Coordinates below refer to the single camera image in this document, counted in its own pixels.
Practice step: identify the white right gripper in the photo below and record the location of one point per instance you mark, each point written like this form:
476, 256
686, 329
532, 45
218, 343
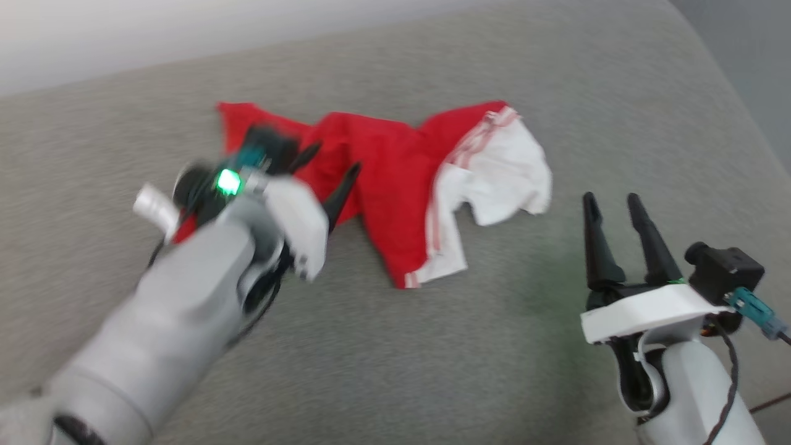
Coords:
649, 309

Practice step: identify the grey fabric sofa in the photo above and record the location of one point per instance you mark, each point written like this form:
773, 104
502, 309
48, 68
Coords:
432, 346

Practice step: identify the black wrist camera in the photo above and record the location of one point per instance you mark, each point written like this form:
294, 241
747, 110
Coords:
726, 272
269, 148

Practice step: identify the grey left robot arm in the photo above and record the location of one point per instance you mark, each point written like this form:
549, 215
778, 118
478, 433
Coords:
154, 321

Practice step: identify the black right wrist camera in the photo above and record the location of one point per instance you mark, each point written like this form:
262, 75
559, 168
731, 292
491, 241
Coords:
726, 272

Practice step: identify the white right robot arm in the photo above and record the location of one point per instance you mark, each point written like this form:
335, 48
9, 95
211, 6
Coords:
692, 383

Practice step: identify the red and white garment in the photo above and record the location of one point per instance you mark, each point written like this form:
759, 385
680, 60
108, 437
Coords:
395, 185

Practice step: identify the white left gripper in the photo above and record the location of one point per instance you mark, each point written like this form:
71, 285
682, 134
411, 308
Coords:
296, 216

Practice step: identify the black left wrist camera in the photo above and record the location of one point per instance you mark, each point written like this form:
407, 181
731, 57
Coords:
269, 148

